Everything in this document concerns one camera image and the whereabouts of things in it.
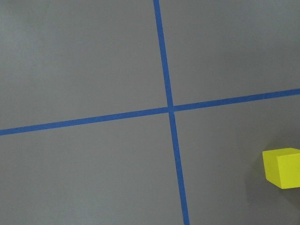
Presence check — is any yellow wooden cube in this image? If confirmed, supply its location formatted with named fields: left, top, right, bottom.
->
left=262, top=148, right=300, bottom=189

